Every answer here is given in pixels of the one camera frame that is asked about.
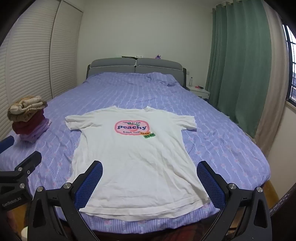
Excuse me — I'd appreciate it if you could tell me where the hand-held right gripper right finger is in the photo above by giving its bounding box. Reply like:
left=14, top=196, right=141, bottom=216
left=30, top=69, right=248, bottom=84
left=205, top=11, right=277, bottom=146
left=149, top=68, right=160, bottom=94
left=196, top=161, right=272, bottom=241

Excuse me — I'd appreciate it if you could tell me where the white printed t-shirt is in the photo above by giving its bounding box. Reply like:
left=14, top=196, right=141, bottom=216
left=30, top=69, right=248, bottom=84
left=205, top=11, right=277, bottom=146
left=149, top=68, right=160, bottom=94
left=65, top=105, right=210, bottom=220

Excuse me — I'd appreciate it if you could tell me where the purple patterned bed sheet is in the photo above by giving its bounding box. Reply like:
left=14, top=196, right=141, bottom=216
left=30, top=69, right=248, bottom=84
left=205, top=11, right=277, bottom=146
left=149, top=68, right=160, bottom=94
left=0, top=72, right=271, bottom=232

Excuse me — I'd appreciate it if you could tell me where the green curtain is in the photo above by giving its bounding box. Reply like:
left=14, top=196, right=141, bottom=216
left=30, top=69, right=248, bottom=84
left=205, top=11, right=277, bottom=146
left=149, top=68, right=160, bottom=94
left=205, top=0, right=272, bottom=137

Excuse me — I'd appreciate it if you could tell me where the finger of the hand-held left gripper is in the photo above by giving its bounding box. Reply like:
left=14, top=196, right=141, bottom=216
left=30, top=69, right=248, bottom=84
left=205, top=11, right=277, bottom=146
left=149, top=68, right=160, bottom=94
left=13, top=151, right=42, bottom=189
left=0, top=136, right=15, bottom=154

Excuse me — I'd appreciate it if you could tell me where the window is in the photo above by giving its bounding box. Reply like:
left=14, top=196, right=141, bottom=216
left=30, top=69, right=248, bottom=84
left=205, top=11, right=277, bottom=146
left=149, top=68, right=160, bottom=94
left=282, top=23, right=296, bottom=102

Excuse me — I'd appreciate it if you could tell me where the light purple folded garment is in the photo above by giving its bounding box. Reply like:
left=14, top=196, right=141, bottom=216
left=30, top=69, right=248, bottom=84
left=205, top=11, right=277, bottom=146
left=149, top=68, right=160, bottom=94
left=20, top=118, right=52, bottom=143

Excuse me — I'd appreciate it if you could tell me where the stack of folded clothes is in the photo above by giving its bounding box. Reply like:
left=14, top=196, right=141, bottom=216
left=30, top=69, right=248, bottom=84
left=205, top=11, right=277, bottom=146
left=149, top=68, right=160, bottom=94
left=7, top=96, right=48, bottom=122

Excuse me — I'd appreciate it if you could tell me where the beige curtain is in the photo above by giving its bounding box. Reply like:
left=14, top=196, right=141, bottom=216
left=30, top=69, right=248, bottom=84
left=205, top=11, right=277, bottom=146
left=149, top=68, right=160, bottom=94
left=254, top=0, right=289, bottom=158

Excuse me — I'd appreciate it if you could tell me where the white louvred wardrobe door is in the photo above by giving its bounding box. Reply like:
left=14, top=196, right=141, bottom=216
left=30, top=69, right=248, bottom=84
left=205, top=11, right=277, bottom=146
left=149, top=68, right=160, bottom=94
left=6, top=0, right=62, bottom=141
left=50, top=0, right=84, bottom=102
left=0, top=40, right=9, bottom=139

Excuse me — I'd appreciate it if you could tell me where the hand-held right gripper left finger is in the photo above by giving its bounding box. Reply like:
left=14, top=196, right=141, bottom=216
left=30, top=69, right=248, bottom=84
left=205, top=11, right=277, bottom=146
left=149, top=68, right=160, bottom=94
left=27, top=160, right=103, bottom=241

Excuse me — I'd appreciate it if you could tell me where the white nightstand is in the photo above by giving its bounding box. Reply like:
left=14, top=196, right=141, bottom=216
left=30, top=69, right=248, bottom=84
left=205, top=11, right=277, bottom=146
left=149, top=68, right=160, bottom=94
left=186, top=85, right=210, bottom=100

